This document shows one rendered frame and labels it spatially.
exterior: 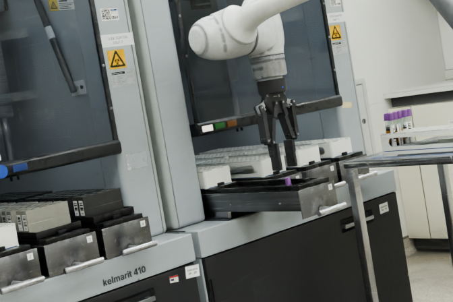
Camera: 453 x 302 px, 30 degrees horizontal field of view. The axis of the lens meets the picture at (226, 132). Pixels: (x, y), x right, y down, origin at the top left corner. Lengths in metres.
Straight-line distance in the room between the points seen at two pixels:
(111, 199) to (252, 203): 0.36
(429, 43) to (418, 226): 1.11
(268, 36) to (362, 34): 2.56
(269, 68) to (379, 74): 2.62
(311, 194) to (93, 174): 0.57
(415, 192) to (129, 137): 2.84
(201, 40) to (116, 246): 0.52
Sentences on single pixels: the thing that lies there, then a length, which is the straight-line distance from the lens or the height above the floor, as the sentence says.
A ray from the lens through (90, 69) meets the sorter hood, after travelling 2.06.
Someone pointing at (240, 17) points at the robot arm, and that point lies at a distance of 2.00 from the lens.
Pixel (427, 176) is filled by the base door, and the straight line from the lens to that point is 4.69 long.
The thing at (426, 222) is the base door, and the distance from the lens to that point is 4.76.
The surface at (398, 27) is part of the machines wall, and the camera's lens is 4.93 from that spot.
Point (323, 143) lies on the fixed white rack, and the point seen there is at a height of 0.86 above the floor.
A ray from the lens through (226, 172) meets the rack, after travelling 2.34.
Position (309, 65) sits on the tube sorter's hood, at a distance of 2.59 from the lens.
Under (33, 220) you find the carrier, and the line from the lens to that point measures 1.95.
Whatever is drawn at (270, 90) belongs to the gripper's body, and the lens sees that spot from 2.15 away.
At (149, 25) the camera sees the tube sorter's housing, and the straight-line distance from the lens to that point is 2.20.
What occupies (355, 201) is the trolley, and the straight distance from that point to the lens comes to 2.38.
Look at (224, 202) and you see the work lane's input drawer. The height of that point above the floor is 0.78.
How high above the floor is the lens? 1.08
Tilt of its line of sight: 3 degrees down
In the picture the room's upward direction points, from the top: 10 degrees counter-clockwise
